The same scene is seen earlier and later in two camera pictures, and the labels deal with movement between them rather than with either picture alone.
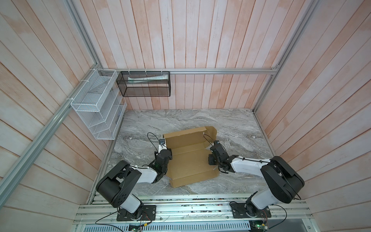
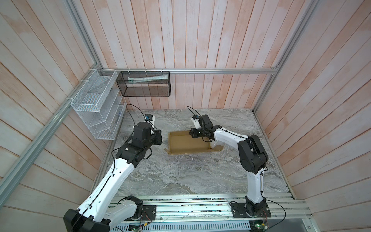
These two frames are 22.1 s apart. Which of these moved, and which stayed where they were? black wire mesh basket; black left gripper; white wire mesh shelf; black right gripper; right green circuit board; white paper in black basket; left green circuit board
Moved: black left gripper; black right gripper
Stayed: right green circuit board; black wire mesh basket; left green circuit board; white paper in black basket; white wire mesh shelf
